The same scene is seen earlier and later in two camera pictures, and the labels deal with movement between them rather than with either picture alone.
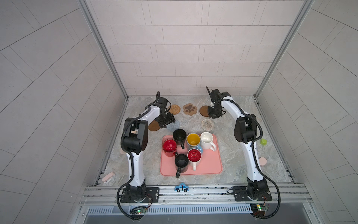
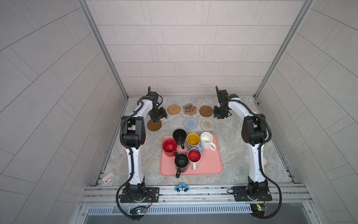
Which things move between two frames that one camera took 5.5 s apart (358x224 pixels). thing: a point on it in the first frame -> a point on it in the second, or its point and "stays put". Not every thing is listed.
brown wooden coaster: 203,110 stays put
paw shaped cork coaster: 189,109 stays put
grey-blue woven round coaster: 173,126 -> 190,123
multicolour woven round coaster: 207,124 stays put
